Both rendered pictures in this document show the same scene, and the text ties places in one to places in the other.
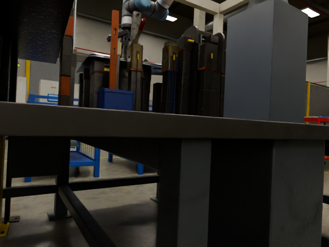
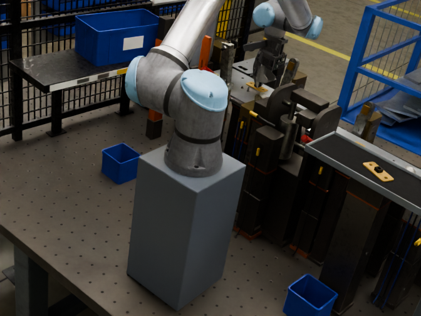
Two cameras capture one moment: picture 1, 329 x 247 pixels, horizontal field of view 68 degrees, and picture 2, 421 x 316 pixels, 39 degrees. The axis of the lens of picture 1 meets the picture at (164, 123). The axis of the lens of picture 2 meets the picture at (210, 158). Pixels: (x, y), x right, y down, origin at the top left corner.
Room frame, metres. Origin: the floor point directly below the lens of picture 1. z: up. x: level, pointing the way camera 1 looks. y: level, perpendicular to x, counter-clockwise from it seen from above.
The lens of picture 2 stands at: (0.41, -1.55, 1.90)
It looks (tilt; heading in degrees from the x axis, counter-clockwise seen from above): 31 degrees down; 66
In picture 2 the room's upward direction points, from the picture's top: 10 degrees clockwise
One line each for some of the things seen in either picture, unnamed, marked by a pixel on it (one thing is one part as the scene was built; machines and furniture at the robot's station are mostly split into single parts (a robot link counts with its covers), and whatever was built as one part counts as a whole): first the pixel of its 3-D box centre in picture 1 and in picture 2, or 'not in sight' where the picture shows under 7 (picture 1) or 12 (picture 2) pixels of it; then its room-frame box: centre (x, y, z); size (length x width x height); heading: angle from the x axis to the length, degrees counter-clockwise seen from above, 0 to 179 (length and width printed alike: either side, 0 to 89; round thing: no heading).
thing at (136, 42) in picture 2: not in sight; (121, 36); (0.88, 0.50, 1.10); 0.30 x 0.17 x 0.13; 21
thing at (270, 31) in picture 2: (128, 23); (275, 28); (1.37, 0.23, 1.24); 0.08 x 0.08 x 0.05
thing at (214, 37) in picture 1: (201, 77); (289, 166); (1.29, -0.19, 0.95); 0.18 x 0.13 x 0.49; 117
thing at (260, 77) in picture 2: (128, 55); (261, 78); (1.35, 0.22, 1.06); 0.06 x 0.03 x 0.09; 117
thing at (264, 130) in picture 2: (208, 84); (255, 186); (1.18, -0.21, 0.89); 0.09 x 0.08 x 0.38; 27
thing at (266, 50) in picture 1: (264, 69); (183, 221); (0.90, -0.36, 0.90); 0.20 x 0.20 x 0.40; 32
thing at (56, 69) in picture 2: (32, 32); (131, 53); (0.93, 0.52, 1.02); 0.90 x 0.22 x 0.03; 27
